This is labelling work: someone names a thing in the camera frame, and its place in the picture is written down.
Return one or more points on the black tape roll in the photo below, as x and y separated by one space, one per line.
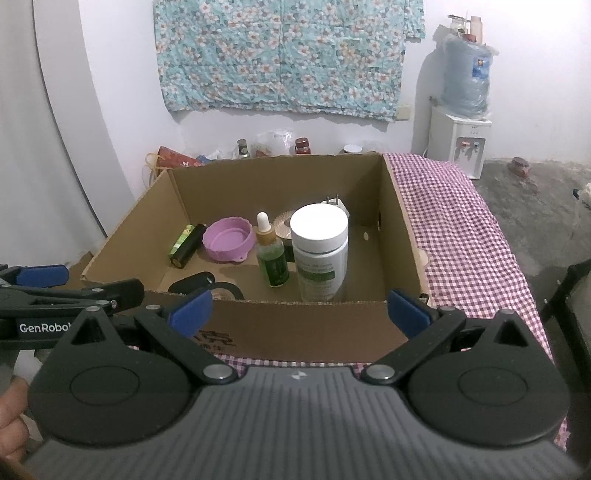
231 290

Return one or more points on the black jar with gold lid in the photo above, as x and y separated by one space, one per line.
284 228

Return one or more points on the glass jar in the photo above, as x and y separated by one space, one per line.
455 24

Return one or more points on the purple checked cloth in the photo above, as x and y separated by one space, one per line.
461 240

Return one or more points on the cream slim bottle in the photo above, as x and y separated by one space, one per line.
476 28

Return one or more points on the purple silicone bowl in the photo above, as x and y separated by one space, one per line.
228 240

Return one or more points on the green cylindrical battery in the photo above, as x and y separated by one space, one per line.
181 240

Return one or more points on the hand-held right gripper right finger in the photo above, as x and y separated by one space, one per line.
406 314

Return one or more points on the white water dispenser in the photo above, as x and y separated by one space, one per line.
457 143

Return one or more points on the red lidded jar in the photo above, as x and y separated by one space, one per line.
302 146

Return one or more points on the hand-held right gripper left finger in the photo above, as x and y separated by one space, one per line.
191 311

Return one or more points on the dark lidded jar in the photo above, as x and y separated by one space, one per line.
243 150

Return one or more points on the clear plastic bag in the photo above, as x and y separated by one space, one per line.
274 143

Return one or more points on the red gift bag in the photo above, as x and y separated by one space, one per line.
173 158

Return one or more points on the white capped bottle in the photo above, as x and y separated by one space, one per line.
319 249

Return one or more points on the green dropper bottle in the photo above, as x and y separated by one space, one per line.
272 258

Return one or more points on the black cylindrical battery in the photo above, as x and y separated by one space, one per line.
189 247

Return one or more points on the floral wall cloth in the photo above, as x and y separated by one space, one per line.
281 50

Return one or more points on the person's left hand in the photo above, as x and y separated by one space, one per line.
13 420

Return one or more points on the black chair frame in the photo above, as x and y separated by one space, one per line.
565 286

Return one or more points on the white lidded jar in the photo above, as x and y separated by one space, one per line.
353 149

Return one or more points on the wall socket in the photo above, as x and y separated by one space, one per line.
404 113

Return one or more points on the blue water jug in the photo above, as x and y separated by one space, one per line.
466 74

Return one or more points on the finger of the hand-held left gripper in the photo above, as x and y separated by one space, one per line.
44 275
92 293

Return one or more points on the white charger plug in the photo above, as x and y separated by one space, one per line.
336 206

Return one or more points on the brown cardboard box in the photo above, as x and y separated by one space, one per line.
369 258

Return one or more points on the black key fob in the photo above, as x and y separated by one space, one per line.
191 282

